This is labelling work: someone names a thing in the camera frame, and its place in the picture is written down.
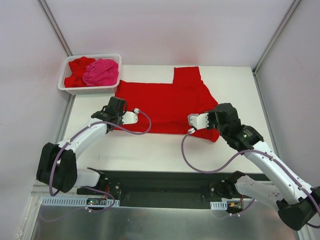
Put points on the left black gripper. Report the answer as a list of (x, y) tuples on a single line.
[(116, 120)]

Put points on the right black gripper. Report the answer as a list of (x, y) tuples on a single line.
[(213, 122)]

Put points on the red t shirt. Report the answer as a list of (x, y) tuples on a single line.
[(168, 105), (78, 67)]

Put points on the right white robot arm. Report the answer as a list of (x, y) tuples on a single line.
[(295, 200)]

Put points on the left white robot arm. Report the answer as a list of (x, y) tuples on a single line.
[(57, 166)]

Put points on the pink t shirt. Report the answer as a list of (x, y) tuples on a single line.
[(102, 72)]

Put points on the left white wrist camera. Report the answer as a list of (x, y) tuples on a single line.
[(130, 117)]

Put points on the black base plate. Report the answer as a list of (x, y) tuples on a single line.
[(171, 190)]

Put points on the right white cable duct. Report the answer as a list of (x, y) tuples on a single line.
[(219, 205)]

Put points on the white cable duct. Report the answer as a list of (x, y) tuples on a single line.
[(219, 205), (79, 202)]

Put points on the left white cable duct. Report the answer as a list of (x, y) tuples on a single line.
[(79, 202)]

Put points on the left aluminium frame post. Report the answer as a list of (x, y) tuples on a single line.
[(55, 27)]

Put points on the aluminium frame post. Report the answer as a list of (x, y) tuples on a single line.
[(276, 35), (55, 27)]

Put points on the right aluminium frame post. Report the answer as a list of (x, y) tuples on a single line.
[(276, 35)]

